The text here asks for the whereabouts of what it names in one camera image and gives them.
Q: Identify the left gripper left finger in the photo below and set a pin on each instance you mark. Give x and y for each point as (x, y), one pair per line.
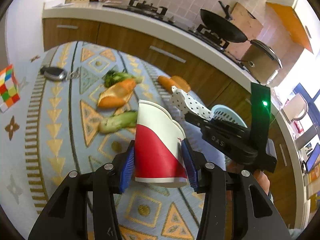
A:
(65, 214)

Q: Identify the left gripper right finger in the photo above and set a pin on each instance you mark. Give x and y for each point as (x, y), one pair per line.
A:
(254, 215)

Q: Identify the red white paper cup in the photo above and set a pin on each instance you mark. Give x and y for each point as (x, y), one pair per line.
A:
(158, 158)

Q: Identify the white polka dot box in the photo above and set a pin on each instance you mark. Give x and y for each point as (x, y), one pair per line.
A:
(187, 104)

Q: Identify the wooden kitchen cabinet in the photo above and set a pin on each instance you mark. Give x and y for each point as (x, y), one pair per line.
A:
(210, 84)

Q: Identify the light blue waste basket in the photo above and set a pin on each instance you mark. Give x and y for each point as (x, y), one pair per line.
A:
(222, 112)

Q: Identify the brown rice cooker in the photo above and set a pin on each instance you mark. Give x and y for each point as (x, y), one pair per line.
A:
(262, 62)

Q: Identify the bok choy stalk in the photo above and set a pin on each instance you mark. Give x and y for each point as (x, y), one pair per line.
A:
(127, 119)

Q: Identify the split bread roll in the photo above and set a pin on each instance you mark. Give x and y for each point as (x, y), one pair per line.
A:
(176, 81)

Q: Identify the white countertop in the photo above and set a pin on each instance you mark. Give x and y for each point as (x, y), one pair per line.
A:
(183, 40)

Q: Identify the patterned blue tablecloth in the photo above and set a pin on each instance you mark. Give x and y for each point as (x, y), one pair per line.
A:
(53, 129)

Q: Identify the wooden cutting board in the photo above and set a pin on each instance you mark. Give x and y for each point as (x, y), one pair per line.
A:
(248, 24)

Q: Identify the black wok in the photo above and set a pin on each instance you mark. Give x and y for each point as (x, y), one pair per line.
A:
(222, 26)

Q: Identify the orange bread piece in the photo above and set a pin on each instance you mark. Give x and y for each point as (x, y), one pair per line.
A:
(117, 95)

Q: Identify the black gas stove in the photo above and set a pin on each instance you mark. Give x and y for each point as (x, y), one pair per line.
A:
(199, 31)

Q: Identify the rubik's cube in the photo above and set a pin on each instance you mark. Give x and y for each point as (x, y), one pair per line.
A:
(9, 89)

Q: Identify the green broccoli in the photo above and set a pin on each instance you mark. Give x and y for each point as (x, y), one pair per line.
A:
(112, 77)

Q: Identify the black car key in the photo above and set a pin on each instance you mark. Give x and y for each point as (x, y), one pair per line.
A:
(58, 74)

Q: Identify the orange wall cabinet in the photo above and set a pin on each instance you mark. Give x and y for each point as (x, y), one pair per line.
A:
(294, 18)

